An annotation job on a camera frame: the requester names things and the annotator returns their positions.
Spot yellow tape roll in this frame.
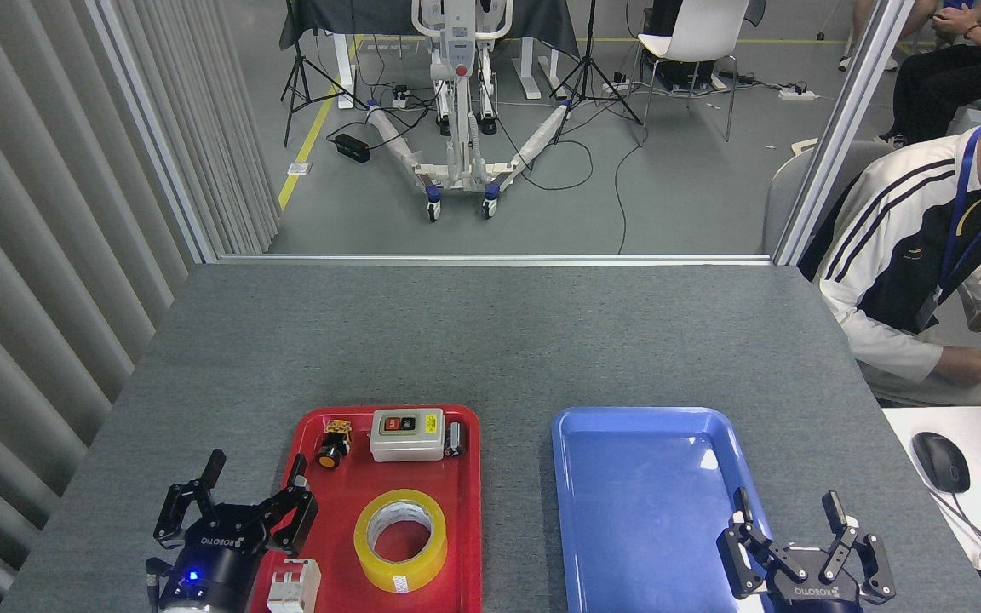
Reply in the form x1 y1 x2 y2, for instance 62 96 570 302
353 489 449 594

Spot black floor cable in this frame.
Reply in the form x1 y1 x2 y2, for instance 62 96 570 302
612 119 655 255

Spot white stand on wheels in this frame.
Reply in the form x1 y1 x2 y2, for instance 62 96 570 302
364 0 577 223

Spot black tripod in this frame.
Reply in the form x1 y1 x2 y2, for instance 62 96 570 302
549 0 645 146
279 0 369 148

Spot white chair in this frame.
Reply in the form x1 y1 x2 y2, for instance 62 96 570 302
633 0 752 143

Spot silver frame rail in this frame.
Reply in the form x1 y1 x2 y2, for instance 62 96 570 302
215 253 774 267

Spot yellow black push button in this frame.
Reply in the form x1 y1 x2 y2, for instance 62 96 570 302
315 418 353 470

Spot black gripper cable plug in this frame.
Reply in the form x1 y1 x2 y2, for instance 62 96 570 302
145 557 170 613

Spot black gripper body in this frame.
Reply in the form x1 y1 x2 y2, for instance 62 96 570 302
766 568 865 613
162 507 275 610

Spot blue plastic tray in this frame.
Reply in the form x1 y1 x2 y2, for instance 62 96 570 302
551 406 777 613

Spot red plastic tray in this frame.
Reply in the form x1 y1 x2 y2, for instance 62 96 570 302
248 404 483 613

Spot black computer mouse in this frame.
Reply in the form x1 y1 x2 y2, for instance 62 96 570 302
911 432 972 495

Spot black computer tower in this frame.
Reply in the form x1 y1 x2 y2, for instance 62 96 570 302
642 0 720 93

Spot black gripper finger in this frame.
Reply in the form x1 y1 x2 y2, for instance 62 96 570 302
154 449 227 547
254 477 319 559
716 487 790 601
822 490 897 606

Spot person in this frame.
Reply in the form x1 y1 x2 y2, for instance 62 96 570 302
812 94 981 408
837 0 902 73
879 0 981 147

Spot grey chair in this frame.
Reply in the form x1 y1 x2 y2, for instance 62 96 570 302
762 140 897 257

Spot silver post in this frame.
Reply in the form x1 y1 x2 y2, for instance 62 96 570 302
84 0 220 265
771 0 918 266

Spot white push button switch box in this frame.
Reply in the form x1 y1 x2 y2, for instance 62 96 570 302
370 408 445 463

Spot white red circuit breaker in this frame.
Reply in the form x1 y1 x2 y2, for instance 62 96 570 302
266 558 322 613

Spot person's right hand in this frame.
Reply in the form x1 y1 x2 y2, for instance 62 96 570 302
940 344 981 389

